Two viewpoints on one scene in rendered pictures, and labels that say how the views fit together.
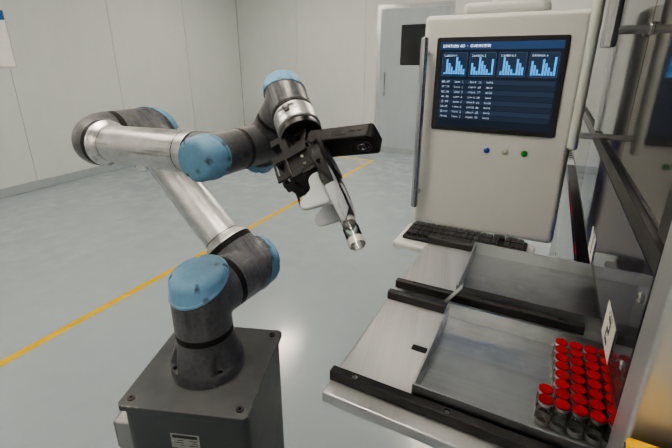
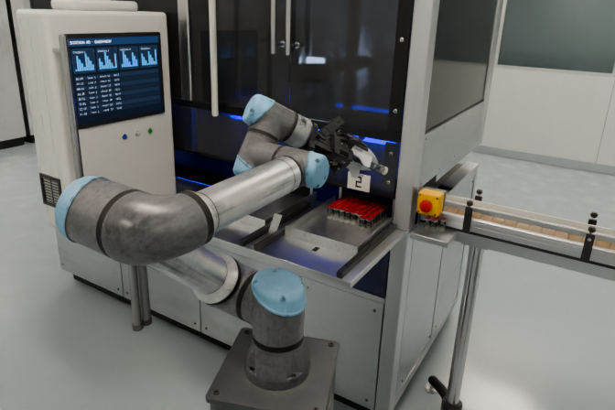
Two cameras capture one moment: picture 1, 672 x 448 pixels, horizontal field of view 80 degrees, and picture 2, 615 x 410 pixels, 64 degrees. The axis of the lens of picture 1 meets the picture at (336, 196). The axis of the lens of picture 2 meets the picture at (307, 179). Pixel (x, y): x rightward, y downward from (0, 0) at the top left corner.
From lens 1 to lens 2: 1.37 m
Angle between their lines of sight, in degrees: 81
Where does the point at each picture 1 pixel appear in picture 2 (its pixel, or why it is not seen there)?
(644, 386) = (415, 175)
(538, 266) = not seen: hidden behind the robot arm
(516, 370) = (336, 228)
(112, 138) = (236, 198)
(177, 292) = (301, 296)
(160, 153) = (287, 183)
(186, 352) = (301, 347)
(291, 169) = (345, 152)
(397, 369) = (333, 257)
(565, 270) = not seen: hidden behind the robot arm
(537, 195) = (163, 161)
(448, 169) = (97, 166)
